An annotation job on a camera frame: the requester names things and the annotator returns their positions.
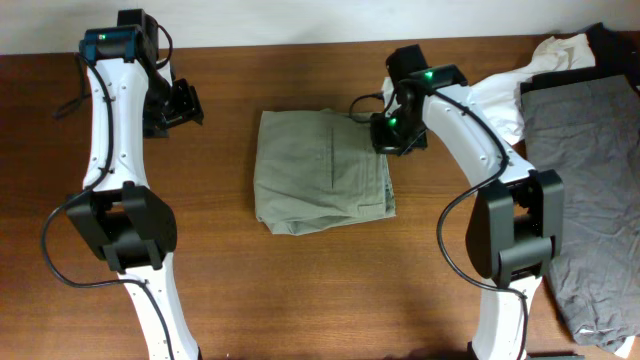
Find khaki green shorts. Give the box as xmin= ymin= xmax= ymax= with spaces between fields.
xmin=253 ymin=109 xmax=396 ymax=236

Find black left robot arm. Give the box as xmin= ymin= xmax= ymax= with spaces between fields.
xmin=62 ymin=9 xmax=204 ymax=359

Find white cloth garment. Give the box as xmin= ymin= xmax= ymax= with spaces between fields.
xmin=472 ymin=33 xmax=596 ymax=145

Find grey shorts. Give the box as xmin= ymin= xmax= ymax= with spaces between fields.
xmin=522 ymin=75 xmax=639 ymax=354

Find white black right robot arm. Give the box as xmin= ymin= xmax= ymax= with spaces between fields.
xmin=370 ymin=45 xmax=564 ymax=359

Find black garment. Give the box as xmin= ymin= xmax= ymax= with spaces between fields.
xmin=520 ymin=23 xmax=639 ymax=95

